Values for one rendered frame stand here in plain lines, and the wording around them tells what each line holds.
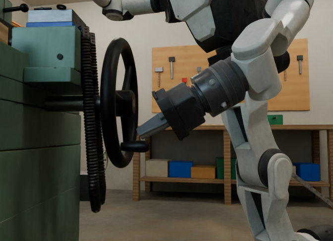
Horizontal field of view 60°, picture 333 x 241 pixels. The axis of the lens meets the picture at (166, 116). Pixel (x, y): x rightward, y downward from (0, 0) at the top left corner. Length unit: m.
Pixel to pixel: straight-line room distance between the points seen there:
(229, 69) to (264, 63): 0.06
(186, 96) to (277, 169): 0.62
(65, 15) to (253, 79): 0.40
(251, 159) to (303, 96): 2.92
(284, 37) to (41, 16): 0.50
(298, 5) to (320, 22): 3.55
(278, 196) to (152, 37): 3.37
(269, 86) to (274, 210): 0.63
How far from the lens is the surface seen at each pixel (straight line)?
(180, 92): 0.52
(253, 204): 1.21
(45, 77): 0.61
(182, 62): 3.95
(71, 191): 0.86
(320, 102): 4.02
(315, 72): 4.06
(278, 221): 1.17
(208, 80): 0.52
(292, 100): 3.92
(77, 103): 0.67
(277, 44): 0.64
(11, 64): 0.60
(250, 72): 0.54
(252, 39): 0.55
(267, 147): 1.10
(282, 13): 0.68
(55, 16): 0.68
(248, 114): 1.01
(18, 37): 0.68
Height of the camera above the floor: 0.74
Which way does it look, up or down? 4 degrees up
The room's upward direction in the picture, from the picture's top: straight up
